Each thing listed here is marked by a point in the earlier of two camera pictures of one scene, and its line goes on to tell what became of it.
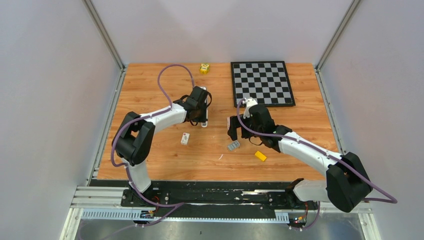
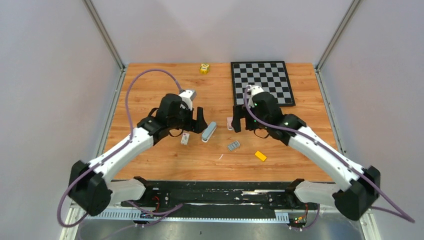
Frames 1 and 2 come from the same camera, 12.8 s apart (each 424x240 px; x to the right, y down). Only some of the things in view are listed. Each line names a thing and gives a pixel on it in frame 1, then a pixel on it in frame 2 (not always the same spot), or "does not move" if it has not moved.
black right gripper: [235, 123] to [240, 111]
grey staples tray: [233, 146] does not move
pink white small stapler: [228, 121] does not move
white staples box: [185, 138] does not move
